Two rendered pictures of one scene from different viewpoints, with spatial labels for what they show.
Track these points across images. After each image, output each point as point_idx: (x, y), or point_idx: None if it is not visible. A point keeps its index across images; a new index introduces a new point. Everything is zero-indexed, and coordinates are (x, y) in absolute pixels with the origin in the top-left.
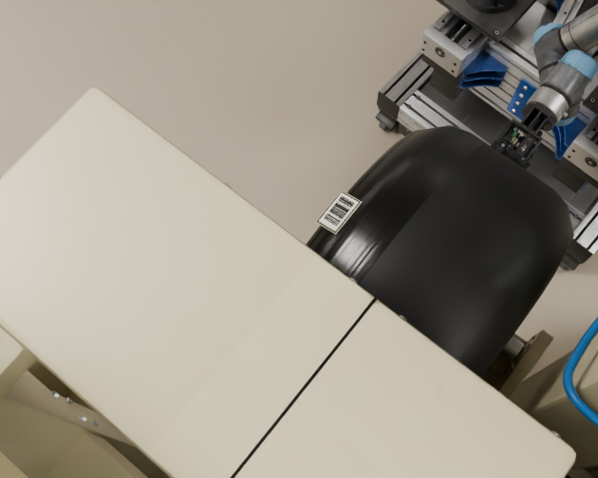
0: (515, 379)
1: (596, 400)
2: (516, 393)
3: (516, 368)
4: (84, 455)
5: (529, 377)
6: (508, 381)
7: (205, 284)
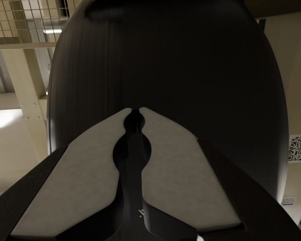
0: (300, 13)
1: None
2: (283, 49)
3: None
4: None
5: (292, 61)
6: (289, 14)
7: None
